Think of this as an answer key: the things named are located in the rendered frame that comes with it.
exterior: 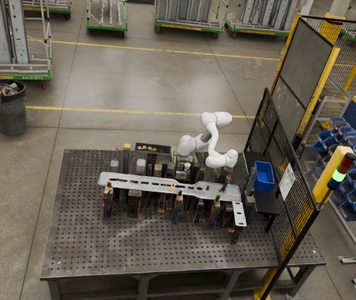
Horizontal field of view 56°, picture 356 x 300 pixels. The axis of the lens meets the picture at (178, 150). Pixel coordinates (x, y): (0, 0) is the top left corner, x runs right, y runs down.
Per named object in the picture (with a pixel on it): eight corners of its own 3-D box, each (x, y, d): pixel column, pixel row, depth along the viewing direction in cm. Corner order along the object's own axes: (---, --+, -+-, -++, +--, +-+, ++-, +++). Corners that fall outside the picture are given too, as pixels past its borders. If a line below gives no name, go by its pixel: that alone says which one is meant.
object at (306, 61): (289, 171, 525) (347, 50, 401) (281, 171, 522) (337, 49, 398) (261, 122, 627) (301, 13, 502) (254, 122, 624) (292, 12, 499)
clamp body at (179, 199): (169, 225, 323) (174, 200, 302) (169, 215, 333) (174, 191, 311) (179, 225, 324) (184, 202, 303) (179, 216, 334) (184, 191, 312)
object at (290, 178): (283, 202, 306) (296, 178, 287) (278, 185, 324) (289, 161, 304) (286, 202, 306) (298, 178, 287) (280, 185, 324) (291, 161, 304)
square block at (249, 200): (237, 225, 334) (247, 202, 312) (237, 219, 341) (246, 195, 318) (245, 227, 335) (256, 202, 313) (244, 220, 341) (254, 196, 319)
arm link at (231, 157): (231, 159, 310) (219, 161, 306) (236, 146, 301) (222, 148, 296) (237, 167, 303) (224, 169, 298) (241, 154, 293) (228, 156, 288)
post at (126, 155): (121, 180, 360) (122, 149, 333) (122, 175, 366) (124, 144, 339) (128, 181, 361) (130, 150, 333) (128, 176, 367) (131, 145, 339)
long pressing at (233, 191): (96, 187, 308) (96, 186, 307) (100, 171, 326) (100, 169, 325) (241, 202, 320) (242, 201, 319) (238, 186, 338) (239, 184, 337)
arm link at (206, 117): (206, 120, 325) (219, 119, 330) (199, 109, 337) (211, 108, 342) (203, 131, 334) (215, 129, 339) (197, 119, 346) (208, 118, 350)
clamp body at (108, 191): (101, 220, 316) (101, 194, 293) (103, 208, 327) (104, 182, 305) (112, 221, 317) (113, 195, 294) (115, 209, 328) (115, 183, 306)
